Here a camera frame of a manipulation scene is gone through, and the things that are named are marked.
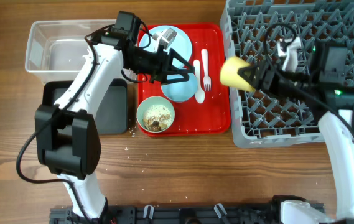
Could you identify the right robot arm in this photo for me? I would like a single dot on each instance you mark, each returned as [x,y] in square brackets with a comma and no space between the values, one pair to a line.
[332,103]

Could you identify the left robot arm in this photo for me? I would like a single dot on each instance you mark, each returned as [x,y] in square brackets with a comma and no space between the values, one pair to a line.
[67,137]

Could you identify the clear plastic bin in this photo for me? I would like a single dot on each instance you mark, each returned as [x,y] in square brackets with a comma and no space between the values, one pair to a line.
[55,49]

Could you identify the white plastic fork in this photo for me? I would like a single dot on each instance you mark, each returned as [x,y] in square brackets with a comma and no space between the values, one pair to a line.
[207,82]

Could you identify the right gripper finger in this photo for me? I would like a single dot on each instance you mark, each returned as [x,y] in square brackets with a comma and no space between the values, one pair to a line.
[249,81]
[248,71]

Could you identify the black waste tray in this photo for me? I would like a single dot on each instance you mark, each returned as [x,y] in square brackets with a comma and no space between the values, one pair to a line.
[112,114]

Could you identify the green bowl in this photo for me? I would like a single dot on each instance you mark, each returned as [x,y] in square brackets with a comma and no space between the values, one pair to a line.
[153,100]

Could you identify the grey dishwasher rack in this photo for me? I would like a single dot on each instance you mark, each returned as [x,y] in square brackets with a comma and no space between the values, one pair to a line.
[251,30]

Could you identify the white plastic spoon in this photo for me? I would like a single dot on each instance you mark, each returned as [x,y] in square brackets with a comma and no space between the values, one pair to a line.
[199,94]

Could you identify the red serving tray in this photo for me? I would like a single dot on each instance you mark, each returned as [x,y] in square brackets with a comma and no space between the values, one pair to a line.
[213,115]

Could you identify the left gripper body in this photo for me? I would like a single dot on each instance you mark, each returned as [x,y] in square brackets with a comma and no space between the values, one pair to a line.
[147,61]

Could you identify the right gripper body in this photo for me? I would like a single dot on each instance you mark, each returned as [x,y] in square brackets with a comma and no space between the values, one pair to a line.
[264,78]

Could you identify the yellow cup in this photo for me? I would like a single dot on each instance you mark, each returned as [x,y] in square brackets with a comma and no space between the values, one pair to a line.
[229,73]

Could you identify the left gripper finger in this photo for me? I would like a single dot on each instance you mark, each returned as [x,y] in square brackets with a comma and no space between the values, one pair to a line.
[173,55]
[170,77]

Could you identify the light blue bowl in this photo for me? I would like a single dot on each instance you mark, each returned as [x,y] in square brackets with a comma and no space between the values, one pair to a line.
[181,91]

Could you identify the rice and food scraps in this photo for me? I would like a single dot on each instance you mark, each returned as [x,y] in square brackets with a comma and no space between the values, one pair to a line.
[157,118]

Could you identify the light blue plate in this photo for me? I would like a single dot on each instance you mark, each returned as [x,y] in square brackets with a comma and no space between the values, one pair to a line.
[181,44]

